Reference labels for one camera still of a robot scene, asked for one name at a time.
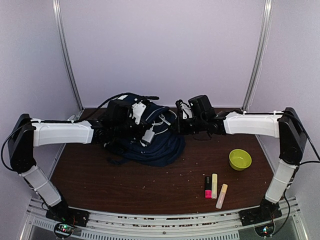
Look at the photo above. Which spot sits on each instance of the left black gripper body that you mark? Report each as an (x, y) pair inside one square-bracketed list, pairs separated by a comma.
[(121, 129)]

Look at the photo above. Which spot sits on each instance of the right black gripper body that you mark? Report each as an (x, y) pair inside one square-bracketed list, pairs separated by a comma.
[(198, 125)]

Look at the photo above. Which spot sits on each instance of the navy blue student backpack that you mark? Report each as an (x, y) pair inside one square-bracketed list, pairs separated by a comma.
[(159, 146)]

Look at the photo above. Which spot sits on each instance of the yellow highlighter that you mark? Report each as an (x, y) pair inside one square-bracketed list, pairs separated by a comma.
[(214, 185)]

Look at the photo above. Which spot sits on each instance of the pink black highlighter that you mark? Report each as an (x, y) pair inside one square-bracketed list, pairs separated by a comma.
[(208, 187)]

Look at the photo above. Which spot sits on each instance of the pale orange highlighter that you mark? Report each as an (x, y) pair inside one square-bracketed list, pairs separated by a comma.
[(221, 196)]

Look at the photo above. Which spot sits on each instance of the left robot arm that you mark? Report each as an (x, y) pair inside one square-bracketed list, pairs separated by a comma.
[(29, 133)]

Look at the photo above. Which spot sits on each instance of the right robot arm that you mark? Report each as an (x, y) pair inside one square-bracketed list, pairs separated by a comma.
[(198, 115)]

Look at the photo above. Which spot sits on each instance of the light blue bowl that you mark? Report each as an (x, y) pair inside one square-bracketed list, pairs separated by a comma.
[(72, 117)]

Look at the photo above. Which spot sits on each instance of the lime green plastic bowl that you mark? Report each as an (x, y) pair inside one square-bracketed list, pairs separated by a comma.
[(239, 159)]

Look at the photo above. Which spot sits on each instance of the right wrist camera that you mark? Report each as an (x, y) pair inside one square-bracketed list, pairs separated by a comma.
[(184, 110)]

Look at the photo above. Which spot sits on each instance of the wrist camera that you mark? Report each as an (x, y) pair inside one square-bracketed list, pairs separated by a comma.
[(137, 111), (184, 110)]

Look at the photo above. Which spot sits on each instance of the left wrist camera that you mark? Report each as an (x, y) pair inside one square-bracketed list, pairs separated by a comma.
[(137, 111)]

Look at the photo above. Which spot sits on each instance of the front aluminium rail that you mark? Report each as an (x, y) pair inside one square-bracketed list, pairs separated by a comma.
[(219, 225)]

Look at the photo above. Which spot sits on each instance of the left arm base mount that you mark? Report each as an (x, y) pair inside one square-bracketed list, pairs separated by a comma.
[(70, 225)]

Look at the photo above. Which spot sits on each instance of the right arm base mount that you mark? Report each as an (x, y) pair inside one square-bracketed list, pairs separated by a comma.
[(262, 220)]

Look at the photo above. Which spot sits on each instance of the right aluminium frame post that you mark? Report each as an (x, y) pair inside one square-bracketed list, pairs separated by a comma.
[(261, 48)]

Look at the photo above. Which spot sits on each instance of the aluminium frame post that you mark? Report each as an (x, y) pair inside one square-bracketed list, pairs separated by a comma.
[(65, 53), (261, 48)]

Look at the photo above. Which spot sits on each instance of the left aluminium frame post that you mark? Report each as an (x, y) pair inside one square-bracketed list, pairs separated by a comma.
[(65, 53)]

